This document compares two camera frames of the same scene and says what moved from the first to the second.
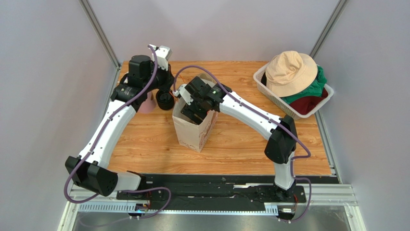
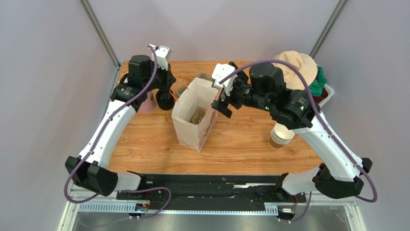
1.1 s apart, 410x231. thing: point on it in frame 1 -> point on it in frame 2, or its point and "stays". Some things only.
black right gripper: x=191 y=112 -> x=226 y=99
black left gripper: x=169 y=78 stays
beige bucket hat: x=290 y=73 stays
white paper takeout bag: x=208 y=76 -> x=194 y=119
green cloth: x=314 y=90 stays
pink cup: x=149 y=105 stays
